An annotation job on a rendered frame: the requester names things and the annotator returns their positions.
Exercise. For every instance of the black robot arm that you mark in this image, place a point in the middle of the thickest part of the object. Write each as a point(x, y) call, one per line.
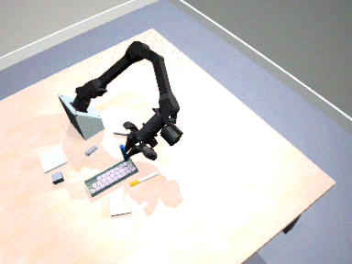
point(168, 109)

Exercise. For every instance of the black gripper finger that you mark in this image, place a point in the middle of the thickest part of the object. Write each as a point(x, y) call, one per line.
point(130, 142)
point(135, 150)

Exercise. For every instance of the blue stylus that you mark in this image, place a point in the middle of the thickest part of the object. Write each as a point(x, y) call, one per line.
point(123, 151)

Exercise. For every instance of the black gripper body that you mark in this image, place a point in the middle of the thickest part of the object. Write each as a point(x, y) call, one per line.
point(144, 135)

